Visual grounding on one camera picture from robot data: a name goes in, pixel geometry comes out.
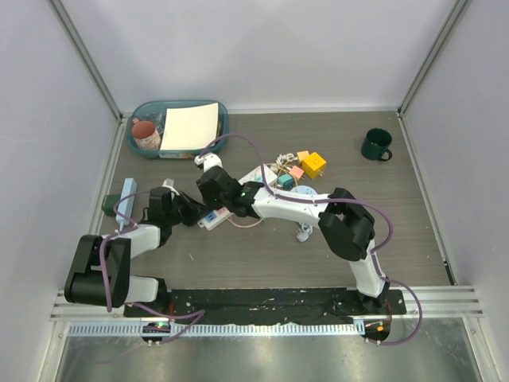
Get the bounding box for teal USB charger plug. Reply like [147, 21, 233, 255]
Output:
[278, 173, 295, 189]

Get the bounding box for yellow thin cable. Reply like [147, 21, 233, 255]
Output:
[270, 158, 299, 180]

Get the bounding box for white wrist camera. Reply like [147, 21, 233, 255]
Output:
[194, 153, 223, 173]
[161, 178, 179, 196]

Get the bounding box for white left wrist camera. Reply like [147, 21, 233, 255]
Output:
[161, 178, 179, 196]

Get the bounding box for white paper sheet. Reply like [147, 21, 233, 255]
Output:
[160, 103, 220, 151]

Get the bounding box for yellow cube socket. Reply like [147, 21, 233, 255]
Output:
[301, 152, 327, 179]

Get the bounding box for light blue coiled cable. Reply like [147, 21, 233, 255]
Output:
[294, 222, 316, 244]

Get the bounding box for light blue power strip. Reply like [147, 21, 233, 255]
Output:
[115, 177, 138, 230]

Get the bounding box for pink plug adapter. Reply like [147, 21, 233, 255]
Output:
[289, 166, 305, 181]

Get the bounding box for red patterned cup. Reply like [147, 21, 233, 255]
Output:
[131, 119, 161, 150]

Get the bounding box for light blue round socket base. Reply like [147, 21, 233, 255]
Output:
[291, 185, 317, 196]

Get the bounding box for teal plastic basin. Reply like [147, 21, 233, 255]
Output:
[126, 99, 230, 159]

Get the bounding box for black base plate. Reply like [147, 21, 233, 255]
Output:
[146, 287, 406, 325]

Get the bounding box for orange USB charger plug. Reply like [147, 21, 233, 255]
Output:
[296, 150, 310, 163]

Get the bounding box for pink thin cable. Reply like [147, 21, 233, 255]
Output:
[228, 216, 266, 229]

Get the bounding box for dark green mug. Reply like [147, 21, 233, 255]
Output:
[361, 128, 393, 162]

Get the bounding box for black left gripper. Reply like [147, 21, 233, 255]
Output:
[167, 193, 211, 230]

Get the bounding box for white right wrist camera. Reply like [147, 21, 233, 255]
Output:
[194, 153, 223, 173]

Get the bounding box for dark green box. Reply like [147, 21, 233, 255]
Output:
[101, 194, 120, 217]

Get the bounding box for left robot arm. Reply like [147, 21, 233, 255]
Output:
[64, 186, 206, 318]

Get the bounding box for white power strip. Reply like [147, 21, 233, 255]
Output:
[196, 166, 279, 232]

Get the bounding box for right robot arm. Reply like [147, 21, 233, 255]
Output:
[196, 165, 390, 314]

